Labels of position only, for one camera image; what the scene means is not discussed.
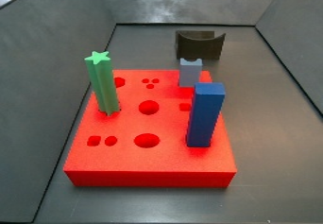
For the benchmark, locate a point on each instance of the green star peg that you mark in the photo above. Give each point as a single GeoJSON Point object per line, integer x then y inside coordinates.
{"type": "Point", "coordinates": [100, 72]}

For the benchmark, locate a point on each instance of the dark blue square peg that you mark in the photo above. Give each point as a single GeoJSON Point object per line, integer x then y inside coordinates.
{"type": "Point", "coordinates": [204, 113]}

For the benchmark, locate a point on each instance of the grey-blue notched peg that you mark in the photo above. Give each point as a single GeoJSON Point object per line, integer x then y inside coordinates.
{"type": "Point", "coordinates": [189, 71]}

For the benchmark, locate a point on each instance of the black curved fixture stand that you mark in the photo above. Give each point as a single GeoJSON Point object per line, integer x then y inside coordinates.
{"type": "Point", "coordinates": [194, 44]}

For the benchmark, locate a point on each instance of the red foam hole board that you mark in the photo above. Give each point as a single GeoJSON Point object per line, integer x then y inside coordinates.
{"type": "Point", "coordinates": [134, 147]}

